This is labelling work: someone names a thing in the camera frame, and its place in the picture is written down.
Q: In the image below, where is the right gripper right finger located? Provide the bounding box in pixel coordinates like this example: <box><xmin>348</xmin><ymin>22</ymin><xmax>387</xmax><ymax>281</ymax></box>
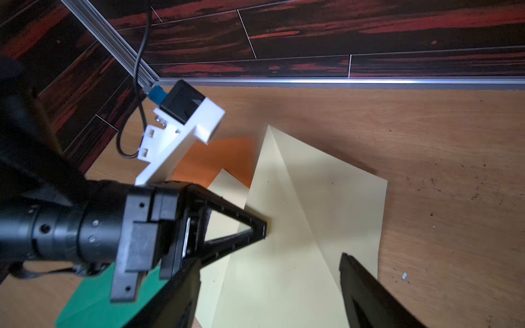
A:
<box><xmin>339</xmin><ymin>253</ymin><xmax>424</xmax><ymax>328</ymax></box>

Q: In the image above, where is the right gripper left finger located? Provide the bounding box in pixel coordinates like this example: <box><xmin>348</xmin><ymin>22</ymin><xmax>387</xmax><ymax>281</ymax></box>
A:
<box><xmin>125</xmin><ymin>258</ymin><xmax>202</xmax><ymax>328</ymax></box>

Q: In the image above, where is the left orange paper sheet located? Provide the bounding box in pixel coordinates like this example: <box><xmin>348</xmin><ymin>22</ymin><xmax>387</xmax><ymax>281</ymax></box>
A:
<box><xmin>172</xmin><ymin>137</ymin><xmax>256</xmax><ymax>187</ymax></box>

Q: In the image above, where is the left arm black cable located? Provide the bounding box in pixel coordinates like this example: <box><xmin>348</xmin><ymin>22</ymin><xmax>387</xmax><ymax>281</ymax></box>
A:
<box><xmin>115</xmin><ymin>0</ymin><xmax>154</xmax><ymax>160</ymax></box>

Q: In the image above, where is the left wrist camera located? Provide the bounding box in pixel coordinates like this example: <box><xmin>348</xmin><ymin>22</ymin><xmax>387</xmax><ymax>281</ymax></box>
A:
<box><xmin>135</xmin><ymin>80</ymin><xmax>225</xmax><ymax>186</ymax></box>

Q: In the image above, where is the pale yellow paper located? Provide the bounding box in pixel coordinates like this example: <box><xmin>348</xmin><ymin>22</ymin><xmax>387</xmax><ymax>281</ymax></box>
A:
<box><xmin>212</xmin><ymin>127</ymin><xmax>388</xmax><ymax>327</ymax></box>
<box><xmin>195</xmin><ymin>169</ymin><xmax>249</xmax><ymax>327</ymax></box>

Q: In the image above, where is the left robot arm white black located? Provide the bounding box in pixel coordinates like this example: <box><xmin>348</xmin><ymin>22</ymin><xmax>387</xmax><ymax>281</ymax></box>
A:
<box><xmin>1</xmin><ymin>57</ymin><xmax>267</xmax><ymax>303</ymax></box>

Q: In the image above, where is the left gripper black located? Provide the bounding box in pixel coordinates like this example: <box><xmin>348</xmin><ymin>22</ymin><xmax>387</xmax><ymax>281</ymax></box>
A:
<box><xmin>79</xmin><ymin>182</ymin><xmax>267</xmax><ymax>303</ymax></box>

